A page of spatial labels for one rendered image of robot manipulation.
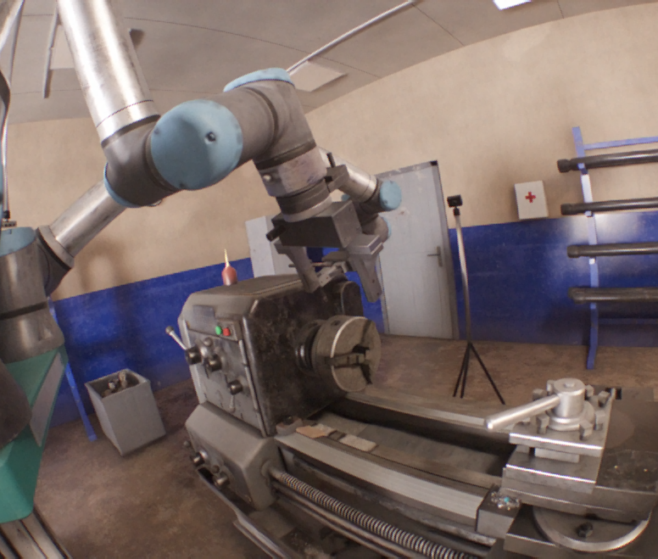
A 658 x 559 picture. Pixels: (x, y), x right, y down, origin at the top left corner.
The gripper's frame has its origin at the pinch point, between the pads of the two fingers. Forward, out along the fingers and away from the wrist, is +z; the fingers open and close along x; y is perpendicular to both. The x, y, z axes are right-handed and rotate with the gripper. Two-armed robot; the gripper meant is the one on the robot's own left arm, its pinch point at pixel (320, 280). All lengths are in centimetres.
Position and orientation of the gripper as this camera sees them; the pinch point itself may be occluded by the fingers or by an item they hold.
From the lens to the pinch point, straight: 107.2
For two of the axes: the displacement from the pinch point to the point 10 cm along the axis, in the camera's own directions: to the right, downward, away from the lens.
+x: -6.4, -0.3, 7.7
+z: -6.5, 5.6, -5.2
